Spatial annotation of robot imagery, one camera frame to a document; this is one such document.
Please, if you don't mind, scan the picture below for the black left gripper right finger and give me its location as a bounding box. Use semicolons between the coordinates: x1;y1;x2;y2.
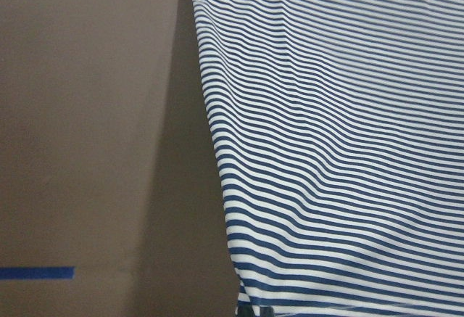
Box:
260;306;273;317

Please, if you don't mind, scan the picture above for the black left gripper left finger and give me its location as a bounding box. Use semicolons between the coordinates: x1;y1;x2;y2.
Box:
236;305;252;317

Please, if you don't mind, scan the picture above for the navy white striped polo shirt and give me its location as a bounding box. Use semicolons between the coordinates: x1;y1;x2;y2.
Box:
193;0;463;316

